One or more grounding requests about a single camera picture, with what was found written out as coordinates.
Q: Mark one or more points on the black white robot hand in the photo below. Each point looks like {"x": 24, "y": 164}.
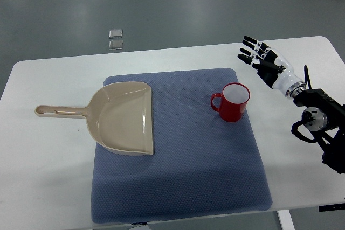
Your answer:
{"x": 271, "y": 67}

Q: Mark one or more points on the red cup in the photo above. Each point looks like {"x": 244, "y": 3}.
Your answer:
{"x": 231, "y": 103}

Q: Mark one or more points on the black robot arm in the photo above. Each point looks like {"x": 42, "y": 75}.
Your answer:
{"x": 322, "y": 122}

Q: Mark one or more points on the beige plastic dustpan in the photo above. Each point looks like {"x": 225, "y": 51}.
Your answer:
{"x": 119, "y": 117}

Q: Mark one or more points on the black table control panel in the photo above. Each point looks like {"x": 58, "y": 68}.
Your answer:
{"x": 334, "y": 207}

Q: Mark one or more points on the white table leg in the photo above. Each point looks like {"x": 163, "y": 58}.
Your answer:
{"x": 285, "y": 220}

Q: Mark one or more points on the upper grey floor plate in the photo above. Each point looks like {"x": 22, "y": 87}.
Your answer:
{"x": 115, "y": 33}

